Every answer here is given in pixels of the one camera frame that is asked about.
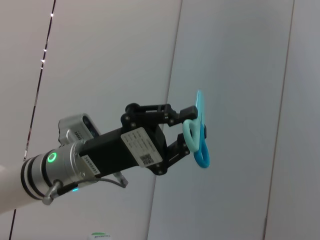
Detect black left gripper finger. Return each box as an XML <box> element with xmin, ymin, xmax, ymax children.
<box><xmin>155</xmin><ymin>133</ymin><xmax>191</xmax><ymax>176</ymax></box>
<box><xmin>124</xmin><ymin>102</ymin><xmax>199</xmax><ymax>127</ymax></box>

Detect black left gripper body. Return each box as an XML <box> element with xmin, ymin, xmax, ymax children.
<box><xmin>79</xmin><ymin>112</ymin><xmax>169</xmax><ymax>180</ymax></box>

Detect blue scissors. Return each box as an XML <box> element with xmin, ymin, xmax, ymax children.
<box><xmin>181</xmin><ymin>89</ymin><xmax>211</xmax><ymax>169</ymax></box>

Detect clear plastic water bottle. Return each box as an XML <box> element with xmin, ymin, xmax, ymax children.
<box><xmin>87</xmin><ymin>232</ymin><xmax>112</xmax><ymax>240</ymax></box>

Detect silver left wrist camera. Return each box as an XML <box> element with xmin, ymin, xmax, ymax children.
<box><xmin>58</xmin><ymin>113</ymin><xmax>101</xmax><ymax>146</ymax></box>

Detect left arm cable with plug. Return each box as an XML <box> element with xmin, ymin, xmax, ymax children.
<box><xmin>41</xmin><ymin>171</ymin><xmax>130</xmax><ymax>206</ymax></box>

